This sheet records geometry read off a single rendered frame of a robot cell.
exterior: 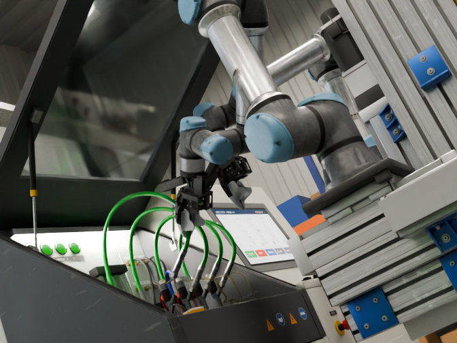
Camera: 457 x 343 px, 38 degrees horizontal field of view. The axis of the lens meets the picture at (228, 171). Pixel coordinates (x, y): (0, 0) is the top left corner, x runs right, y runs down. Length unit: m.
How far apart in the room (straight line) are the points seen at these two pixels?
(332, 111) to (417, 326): 0.52
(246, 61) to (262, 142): 0.21
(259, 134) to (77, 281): 0.65
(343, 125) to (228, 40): 0.34
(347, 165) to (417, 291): 0.31
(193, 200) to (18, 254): 0.52
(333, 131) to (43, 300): 0.92
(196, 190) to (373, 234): 0.62
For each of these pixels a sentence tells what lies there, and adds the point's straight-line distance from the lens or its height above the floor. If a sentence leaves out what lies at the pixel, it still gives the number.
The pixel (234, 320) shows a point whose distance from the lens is 1.81.
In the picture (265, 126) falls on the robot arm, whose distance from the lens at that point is 1.46.
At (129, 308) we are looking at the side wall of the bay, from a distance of 1.69.
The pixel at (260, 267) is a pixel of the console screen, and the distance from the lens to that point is 2.53.
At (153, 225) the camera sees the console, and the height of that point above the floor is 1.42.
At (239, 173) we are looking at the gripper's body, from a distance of 2.02.
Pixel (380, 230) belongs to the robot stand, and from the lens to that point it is 1.48.
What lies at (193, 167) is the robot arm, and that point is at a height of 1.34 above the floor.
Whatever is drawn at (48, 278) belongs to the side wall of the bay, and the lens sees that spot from 1.90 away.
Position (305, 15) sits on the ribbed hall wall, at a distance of 9.40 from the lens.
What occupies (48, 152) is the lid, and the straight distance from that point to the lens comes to 2.13.
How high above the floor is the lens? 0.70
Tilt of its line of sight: 18 degrees up
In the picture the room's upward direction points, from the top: 24 degrees counter-clockwise
